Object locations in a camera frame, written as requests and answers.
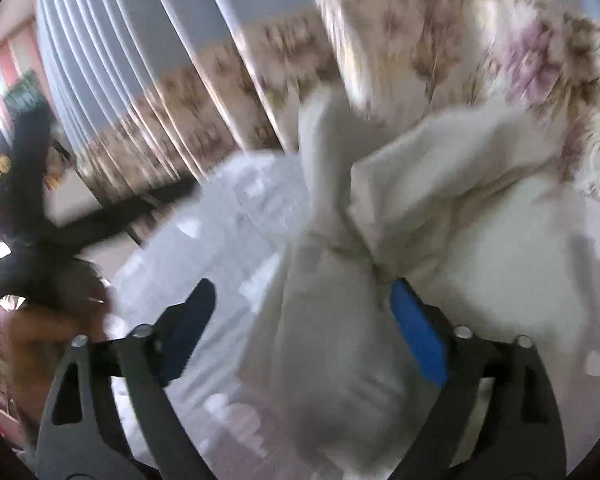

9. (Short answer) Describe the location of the beige trench coat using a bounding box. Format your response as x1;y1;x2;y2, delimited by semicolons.
238;89;588;471

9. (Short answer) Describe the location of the person's left hand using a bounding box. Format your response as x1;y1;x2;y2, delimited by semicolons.
4;259;114;426

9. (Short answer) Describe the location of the grey patterned bed sheet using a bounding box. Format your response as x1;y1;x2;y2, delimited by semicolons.
110;152;600;479

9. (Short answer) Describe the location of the blue floral curtain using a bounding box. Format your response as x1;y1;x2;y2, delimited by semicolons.
36;0;600;200

